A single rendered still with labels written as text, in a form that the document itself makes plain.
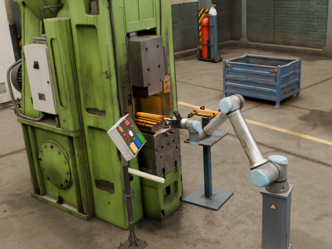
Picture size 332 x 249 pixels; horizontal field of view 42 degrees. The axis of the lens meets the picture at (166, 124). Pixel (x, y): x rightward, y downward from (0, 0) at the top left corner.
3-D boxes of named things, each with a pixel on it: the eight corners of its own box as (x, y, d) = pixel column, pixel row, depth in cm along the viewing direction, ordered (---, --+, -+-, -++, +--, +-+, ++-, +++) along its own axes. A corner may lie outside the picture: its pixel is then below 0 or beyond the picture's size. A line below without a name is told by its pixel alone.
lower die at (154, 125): (165, 126, 409) (164, 118, 406) (151, 133, 394) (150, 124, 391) (132, 119, 434) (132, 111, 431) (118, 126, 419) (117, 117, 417)
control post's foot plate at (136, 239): (150, 243, 388) (149, 234, 385) (133, 256, 372) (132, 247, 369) (132, 235, 401) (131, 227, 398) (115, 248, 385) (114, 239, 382)
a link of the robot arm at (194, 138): (203, 143, 383) (203, 130, 379) (194, 146, 376) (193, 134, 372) (195, 140, 390) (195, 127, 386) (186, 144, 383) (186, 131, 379)
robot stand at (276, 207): (291, 246, 371) (294, 184, 351) (284, 261, 354) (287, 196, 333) (267, 240, 382) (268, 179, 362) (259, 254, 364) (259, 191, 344)
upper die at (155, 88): (162, 90, 397) (161, 80, 393) (148, 96, 382) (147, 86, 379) (129, 85, 422) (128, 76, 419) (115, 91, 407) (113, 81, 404)
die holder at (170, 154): (181, 165, 431) (179, 123, 415) (157, 180, 403) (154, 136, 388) (140, 153, 464) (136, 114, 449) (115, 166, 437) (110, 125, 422)
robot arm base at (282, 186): (291, 185, 351) (292, 174, 347) (285, 195, 335) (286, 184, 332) (269, 181, 360) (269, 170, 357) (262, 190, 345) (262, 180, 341)
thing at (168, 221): (201, 209, 438) (201, 208, 438) (165, 236, 396) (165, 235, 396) (170, 198, 462) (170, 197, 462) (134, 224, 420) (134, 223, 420)
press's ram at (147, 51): (171, 77, 403) (168, 34, 390) (144, 87, 375) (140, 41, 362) (138, 73, 428) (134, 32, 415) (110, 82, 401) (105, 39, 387)
